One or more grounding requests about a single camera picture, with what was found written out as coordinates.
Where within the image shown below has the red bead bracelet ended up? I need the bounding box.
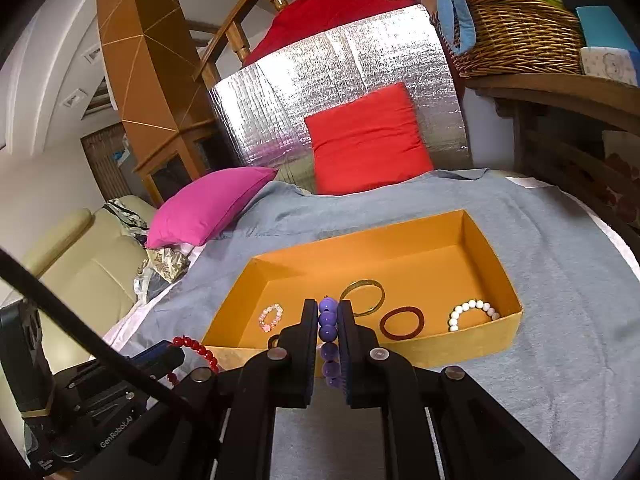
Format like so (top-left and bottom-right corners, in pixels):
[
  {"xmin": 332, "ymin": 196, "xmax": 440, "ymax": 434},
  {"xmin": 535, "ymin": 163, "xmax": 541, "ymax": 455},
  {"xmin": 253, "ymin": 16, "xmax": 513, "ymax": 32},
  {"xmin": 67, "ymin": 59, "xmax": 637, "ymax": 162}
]
[{"xmin": 167, "ymin": 335, "xmax": 221, "ymax": 386}]

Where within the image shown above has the wooden cabinet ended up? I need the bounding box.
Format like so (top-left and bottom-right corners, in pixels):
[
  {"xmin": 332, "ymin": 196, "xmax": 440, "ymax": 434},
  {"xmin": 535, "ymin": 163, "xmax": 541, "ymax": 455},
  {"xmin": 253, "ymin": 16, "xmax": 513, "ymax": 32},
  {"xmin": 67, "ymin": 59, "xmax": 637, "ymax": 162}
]
[{"xmin": 92, "ymin": 0, "xmax": 226, "ymax": 208}]

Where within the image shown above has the pink bead bracelet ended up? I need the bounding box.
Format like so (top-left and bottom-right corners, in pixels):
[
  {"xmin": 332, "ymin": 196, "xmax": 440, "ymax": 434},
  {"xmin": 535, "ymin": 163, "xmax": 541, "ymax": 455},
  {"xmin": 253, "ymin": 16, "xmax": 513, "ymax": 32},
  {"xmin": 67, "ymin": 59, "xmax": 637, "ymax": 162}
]
[{"xmin": 257, "ymin": 304, "xmax": 285, "ymax": 333}]

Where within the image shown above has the silver foil panel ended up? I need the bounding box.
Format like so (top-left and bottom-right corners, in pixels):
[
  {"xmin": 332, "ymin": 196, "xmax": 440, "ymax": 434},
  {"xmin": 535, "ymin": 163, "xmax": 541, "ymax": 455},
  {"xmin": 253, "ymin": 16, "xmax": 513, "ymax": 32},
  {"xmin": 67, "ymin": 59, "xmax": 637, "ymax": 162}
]
[{"xmin": 209, "ymin": 4, "xmax": 473, "ymax": 196}]

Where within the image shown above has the teal blue box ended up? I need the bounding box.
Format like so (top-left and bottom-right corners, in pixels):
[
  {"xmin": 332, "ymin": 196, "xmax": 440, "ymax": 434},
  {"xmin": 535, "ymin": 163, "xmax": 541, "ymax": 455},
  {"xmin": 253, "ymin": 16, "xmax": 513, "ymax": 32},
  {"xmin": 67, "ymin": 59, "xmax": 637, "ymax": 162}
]
[{"xmin": 575, "ymin": 5, "xmax": 640, "ymax": 53}]

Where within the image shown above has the black white patterned scarf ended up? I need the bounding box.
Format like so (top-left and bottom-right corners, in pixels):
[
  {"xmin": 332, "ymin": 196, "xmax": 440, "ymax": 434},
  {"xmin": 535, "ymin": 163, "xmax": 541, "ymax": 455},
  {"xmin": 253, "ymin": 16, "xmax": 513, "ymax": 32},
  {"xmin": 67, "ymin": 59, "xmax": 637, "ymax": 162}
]
[{"xmin": 102, "ymin": 199, "xmax": 151, "ymax": 248}]

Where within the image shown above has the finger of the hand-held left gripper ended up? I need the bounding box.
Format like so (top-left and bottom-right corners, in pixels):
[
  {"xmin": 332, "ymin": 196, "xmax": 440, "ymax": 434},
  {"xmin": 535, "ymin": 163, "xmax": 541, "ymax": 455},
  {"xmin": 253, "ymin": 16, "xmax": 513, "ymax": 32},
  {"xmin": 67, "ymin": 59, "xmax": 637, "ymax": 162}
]
[{"xmin": 131, "ymin": 342, "xmax": 185, "ymax": 377}]

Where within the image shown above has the purple bead bracelet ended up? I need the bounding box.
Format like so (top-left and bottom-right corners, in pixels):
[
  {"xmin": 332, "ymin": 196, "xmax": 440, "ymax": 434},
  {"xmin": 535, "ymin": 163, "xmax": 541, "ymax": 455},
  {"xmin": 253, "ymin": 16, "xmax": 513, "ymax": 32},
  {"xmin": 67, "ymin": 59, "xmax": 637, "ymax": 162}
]
[{"xmin": 317, "ymin": 296, "xmax": 343, "ymax": 388}]

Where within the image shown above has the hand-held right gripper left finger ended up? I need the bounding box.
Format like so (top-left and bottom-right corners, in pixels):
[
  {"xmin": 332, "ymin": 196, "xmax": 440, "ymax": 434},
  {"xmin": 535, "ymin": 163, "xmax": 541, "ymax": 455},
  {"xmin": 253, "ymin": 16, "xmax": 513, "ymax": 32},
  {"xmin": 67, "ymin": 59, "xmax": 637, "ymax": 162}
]
[{"xmin": 80, "ymin": 299, "xmax": 321, "ymax": 480}]

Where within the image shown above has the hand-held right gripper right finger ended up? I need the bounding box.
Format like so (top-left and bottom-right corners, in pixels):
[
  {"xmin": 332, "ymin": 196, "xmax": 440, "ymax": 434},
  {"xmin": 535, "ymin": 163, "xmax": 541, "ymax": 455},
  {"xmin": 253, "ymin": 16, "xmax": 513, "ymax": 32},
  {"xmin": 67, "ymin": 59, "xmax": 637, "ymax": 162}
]
[{"xmin": 337, "ymin": 300, "xmax": 581, "ymax": 480}]

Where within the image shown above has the wooden stair railing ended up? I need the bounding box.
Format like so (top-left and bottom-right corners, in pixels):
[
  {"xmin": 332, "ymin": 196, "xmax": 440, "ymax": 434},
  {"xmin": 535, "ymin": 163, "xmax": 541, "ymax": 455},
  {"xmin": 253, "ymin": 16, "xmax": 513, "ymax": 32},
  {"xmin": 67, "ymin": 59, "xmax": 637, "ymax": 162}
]
[{"xmin": 192, "ymin": 0, "xmax": 341, "ymax": 81}]

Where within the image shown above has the dark red bangle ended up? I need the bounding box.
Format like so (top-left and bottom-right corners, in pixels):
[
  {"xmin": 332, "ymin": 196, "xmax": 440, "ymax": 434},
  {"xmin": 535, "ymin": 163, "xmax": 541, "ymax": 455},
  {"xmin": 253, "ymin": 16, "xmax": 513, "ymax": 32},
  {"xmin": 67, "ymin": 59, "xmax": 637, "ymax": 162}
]
[{"xmin": 379, "ymin": 306, "xmax": 426, "ymax": 341}]

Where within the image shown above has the blue cloth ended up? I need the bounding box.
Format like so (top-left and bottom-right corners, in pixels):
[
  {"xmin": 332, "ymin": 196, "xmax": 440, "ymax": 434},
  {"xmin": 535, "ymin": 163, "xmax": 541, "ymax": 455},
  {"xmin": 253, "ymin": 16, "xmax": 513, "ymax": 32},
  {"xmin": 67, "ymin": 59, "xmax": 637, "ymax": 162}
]
[{"xmin": 435, "ymin": 0, "xmax": 476, "ymax": 56}]

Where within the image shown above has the thick black cable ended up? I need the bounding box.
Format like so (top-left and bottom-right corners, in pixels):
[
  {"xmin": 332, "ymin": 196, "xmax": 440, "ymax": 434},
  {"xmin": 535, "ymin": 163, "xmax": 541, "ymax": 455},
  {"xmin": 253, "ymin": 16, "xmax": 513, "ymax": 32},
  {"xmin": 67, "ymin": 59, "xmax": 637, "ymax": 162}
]
[{"xmin": 0, "ymin": 246, "xmax": 206, "ymax": 418}]

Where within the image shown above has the white bead bracelet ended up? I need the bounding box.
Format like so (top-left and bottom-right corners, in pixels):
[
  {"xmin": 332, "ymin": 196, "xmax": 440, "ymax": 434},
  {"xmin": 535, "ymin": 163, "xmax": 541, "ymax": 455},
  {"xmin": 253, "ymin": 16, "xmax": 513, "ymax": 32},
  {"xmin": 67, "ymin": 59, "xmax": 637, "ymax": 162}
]
[{"xmin": 447, "ymin": 299, "xmax": 501, "ymax": 333}]

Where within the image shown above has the beige patterned bag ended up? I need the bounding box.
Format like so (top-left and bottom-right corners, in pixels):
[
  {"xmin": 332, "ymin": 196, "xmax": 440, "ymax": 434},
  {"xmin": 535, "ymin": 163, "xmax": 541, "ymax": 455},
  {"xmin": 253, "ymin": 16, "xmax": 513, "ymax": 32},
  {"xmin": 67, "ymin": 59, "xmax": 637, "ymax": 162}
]
[{"xmin": 147, "ymin": 245, "xmax": 190, "ymax": 283}]

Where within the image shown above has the magenta pillow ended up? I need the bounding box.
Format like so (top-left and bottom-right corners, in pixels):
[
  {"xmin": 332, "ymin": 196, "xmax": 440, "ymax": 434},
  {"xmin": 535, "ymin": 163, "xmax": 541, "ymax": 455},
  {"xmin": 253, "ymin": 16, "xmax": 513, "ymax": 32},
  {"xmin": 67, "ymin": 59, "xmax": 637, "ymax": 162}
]
[{"xmin": 145, "ymin": 166, "xmax": 278, "ymax": 250}]

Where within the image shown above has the grey blanket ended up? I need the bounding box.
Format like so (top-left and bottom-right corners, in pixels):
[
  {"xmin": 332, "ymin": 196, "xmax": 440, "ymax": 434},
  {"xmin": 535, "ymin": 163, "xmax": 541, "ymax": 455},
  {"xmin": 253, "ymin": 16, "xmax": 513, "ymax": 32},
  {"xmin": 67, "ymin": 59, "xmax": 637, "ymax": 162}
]
[{"xmin": 102, "ymin": 167, "xmax": 640, "ymax": 480}]

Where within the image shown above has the beige leather sofa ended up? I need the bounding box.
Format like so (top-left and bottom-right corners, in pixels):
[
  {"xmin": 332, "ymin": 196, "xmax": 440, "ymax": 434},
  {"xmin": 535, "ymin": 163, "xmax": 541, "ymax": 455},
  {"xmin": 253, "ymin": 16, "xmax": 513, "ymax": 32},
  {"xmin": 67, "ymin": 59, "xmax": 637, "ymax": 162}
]
[{"xmin": 0, "ymin": 195, "xmax": 161, "ymax": 376}]

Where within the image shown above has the pale pink sheet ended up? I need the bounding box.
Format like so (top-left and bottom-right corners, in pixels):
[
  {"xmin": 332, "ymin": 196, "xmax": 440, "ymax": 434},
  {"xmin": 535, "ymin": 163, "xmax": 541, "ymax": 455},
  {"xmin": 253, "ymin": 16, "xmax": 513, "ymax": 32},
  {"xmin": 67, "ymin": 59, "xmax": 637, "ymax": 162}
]
[{"xmin": 102, "ymin": 240, "xmax": 206, "ymax": 351}]

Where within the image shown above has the orange cardboard box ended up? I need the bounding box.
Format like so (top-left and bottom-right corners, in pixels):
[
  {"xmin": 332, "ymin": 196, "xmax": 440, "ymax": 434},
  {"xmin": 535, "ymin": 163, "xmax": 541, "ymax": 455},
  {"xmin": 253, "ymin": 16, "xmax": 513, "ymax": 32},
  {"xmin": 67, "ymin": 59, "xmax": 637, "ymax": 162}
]
[{"xmin": 202, "ymin": 209, "xmax": 523, "ymax": 371}]

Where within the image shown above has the red pillow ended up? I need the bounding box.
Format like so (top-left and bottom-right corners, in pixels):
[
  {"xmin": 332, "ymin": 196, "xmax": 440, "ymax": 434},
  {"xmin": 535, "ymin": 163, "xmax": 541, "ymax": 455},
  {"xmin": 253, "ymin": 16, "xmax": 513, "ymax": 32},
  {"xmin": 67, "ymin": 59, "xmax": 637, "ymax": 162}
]
[{"xmin": 303, "ymin": 82, "xmax": 435, "ymax": 196}]

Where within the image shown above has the white patterned box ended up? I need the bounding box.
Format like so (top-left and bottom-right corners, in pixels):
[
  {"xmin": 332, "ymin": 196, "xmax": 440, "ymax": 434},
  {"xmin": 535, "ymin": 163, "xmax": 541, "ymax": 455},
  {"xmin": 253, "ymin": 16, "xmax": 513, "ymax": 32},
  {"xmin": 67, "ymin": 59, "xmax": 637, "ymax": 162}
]
[{"xmin": 580, "ymin": 46, "xmax": 640, "ymax": 86}]

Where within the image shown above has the wicker basket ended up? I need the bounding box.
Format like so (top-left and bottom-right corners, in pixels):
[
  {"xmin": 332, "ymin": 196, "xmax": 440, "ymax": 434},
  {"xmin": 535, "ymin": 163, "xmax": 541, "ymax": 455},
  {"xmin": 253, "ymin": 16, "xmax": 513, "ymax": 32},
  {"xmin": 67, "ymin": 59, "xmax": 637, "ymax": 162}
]
[{"xmin": 430, "ymin": 0, "xmax": 586, "ymax": 78}]

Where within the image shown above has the wooden table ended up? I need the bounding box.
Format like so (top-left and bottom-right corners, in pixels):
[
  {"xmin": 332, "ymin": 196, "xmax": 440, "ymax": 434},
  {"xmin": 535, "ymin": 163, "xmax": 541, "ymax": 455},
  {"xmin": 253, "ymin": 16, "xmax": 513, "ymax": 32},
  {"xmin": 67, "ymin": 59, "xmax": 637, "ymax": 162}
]
[{"xmin": 462, "ymin": 72, "xmax": 640, "ymax": 241}]

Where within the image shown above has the metal bangle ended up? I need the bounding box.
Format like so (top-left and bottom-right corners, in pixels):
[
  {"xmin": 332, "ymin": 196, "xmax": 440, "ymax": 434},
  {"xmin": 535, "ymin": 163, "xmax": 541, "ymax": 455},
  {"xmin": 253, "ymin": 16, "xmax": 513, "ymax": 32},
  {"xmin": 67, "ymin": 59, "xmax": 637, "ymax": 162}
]
[{"xmin": 340, "ymin": 280, "xmax": 386, "ymax": 317}]

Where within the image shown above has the brown woven blind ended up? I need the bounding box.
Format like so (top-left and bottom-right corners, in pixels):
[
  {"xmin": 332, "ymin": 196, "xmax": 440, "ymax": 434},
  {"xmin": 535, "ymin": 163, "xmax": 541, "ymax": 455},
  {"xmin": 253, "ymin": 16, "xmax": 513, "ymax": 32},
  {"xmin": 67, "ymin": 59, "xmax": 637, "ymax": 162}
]
[{"xmin": 80, "ymin": 122, "xmax": 141, "ymax": 201}]

